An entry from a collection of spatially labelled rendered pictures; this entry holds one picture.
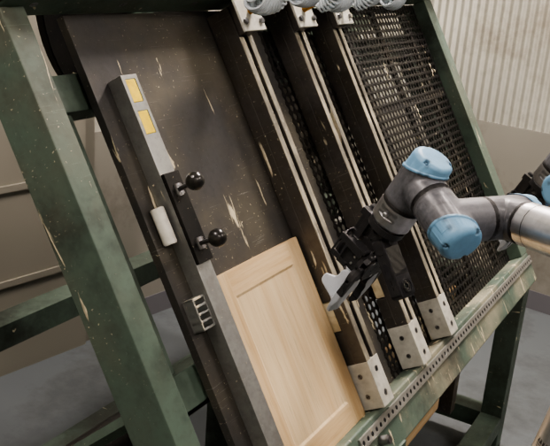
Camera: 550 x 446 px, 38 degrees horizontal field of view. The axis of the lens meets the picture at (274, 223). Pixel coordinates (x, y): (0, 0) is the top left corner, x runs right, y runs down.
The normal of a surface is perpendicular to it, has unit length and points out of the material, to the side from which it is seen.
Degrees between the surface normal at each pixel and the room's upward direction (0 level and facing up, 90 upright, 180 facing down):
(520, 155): 90
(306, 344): 60
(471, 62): 90
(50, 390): 0
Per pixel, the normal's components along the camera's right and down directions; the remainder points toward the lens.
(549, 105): -0.63, 0.20
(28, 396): 0.07, -0.95
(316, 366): 0.78, -0.29
